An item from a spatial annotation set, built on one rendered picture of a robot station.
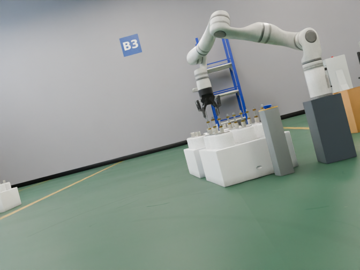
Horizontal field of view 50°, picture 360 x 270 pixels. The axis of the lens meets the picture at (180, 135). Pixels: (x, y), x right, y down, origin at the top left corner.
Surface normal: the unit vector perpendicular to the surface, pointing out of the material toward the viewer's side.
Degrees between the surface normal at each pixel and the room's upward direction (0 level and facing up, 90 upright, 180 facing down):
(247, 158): 90
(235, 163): 90
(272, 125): 90
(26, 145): 90
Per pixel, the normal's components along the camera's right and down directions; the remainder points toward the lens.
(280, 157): 0.16, -0.03
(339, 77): -0.09, -0.18
